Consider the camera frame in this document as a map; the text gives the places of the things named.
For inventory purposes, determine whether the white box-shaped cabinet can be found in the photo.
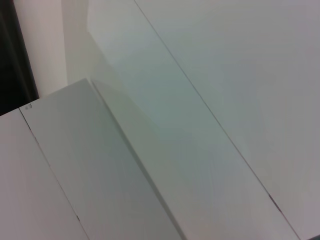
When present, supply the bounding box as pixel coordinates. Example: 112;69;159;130
0;77;187;240

